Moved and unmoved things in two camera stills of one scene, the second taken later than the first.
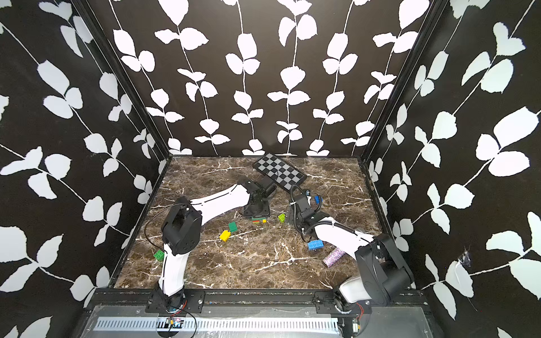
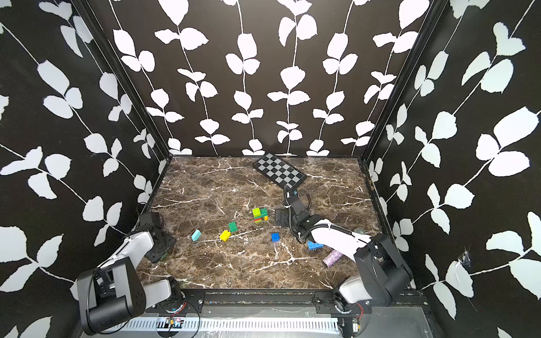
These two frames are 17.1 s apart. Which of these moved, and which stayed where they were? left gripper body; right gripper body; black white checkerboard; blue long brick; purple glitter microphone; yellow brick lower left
Moved: left gripper body; right gripper body
Stayed: blue long brick; black white checkerboard; yellow brick lower left; purple glitter microphone
